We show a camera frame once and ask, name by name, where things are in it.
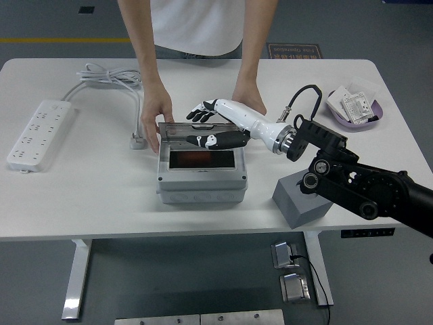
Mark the black floor socket cover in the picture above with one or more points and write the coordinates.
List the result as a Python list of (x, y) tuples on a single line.
[(86, 10)]

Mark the person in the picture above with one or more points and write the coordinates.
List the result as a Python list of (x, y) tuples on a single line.
[(196, 27)]

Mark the grey metal plate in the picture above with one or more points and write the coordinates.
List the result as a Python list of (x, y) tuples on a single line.
[(243, 318), (155, 320)]

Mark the small black part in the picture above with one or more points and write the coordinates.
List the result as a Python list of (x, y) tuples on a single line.
[(373, 118)]

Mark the person's left hand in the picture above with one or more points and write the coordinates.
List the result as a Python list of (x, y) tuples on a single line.
[(250, 100)]

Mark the person's right hand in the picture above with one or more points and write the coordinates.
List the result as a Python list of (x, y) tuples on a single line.
[(152, 111)]

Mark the person's left forearm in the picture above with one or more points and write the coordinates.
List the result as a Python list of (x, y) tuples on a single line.
[(253, 50)]

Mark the black table control panel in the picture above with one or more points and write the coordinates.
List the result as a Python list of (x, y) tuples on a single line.
[(367, 233)]

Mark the smoky transparent box lid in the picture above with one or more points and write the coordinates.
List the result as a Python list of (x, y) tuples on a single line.
[(179, 128)]

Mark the plain white switch plate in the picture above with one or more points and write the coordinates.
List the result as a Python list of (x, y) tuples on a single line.
[(336, 101)]

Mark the person's right forearm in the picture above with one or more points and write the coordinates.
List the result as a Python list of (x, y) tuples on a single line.
[(143, 50)]

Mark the silver foot pedal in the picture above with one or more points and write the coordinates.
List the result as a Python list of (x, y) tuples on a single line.
[(292, 287), (280, 254)]

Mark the clear plastic packet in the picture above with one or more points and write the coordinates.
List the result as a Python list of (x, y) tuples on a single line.
[(363, 84)]

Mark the grey block battery holder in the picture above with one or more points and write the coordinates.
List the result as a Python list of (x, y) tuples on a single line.
[(297, 213)]

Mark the white printed socket module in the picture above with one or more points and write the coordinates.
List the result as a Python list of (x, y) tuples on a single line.
[(355, 108)]

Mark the white table leg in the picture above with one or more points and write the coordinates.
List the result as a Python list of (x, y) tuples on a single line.
[(76, 277), (313, 243)]

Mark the purple plastic tray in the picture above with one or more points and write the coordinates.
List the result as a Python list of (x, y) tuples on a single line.
[(352, 127)]

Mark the grey plastic junction box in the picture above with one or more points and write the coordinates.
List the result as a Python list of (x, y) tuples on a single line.
[(199, 189)]

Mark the dark floor sign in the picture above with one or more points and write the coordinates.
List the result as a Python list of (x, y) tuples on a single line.
[(294, 50)]

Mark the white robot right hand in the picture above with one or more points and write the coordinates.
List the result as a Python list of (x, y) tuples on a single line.
[(257, 127)]

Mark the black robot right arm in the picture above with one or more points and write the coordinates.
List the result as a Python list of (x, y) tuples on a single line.
[(372, 189)]

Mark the white power strip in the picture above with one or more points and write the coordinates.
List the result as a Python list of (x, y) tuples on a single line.
[(37, 135)]

